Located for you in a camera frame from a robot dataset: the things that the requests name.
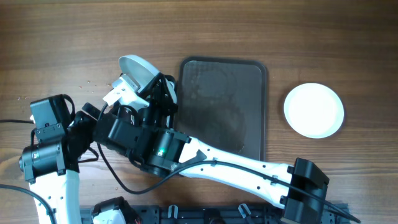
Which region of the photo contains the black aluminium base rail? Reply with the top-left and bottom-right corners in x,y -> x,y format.
79,203 -> 351,224

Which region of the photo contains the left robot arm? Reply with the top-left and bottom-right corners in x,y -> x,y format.
19,94 -> 96,223

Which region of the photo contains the brown plastic serving tray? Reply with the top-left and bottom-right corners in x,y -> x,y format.
175,56 -> 268,161

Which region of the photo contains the small black metal tray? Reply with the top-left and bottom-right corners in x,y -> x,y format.
157,72 -> 178,128

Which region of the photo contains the white plate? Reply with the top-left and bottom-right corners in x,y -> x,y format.
283,83 -> 345,139

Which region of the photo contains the pale blue plate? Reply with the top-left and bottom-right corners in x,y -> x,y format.
119,55 -> 164,107

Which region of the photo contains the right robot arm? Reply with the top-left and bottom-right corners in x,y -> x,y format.
93,73 -> 329,223

